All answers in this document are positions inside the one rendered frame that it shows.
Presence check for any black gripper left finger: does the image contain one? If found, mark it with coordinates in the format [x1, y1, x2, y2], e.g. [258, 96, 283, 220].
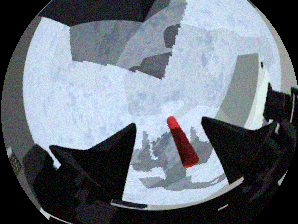
[49, 123, 137, 201]

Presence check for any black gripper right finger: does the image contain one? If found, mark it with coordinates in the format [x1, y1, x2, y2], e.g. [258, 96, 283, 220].
[201, 116, 278, 185]

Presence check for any red peg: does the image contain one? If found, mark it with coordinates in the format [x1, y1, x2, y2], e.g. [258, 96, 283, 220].
[166, 116, 200, 168]

